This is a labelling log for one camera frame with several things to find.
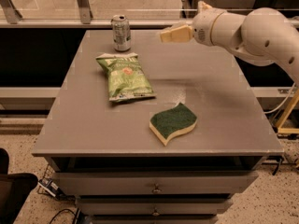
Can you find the silver green 7up can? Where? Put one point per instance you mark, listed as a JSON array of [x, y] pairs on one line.
[[121, 33]]

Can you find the top grey drawer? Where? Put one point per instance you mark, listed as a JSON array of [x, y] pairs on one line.
[[153, 183]]

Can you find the grey drawer cabinet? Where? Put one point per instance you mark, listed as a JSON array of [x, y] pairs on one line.
[[177, 158]]

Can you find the black office chair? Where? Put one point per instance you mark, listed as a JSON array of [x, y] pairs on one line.
[[14, 190]]

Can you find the yellow frame stand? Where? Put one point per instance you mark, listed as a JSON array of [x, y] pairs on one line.
[[287, 111]]

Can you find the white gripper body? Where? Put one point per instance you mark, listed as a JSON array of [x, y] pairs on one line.
[[202, 26]]

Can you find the metal window railing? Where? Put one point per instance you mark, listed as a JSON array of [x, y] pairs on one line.
[[141, 13]]

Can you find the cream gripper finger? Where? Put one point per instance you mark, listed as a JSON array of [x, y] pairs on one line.
[[179, 34], [203, 6]]

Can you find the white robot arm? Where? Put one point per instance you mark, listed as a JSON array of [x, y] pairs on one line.
[[262, 37]]

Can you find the green yellow scrub sponge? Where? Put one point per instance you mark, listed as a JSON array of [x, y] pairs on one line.
[[172, 123]]

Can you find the grey drawer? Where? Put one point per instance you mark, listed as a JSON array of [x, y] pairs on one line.
[[155, 206], [153, 183]]

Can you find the wire basket with box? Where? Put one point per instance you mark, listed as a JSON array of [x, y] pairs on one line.
[[46, 185]]

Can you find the green chip bag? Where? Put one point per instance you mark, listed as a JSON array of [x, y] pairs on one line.
[[125, 77]]

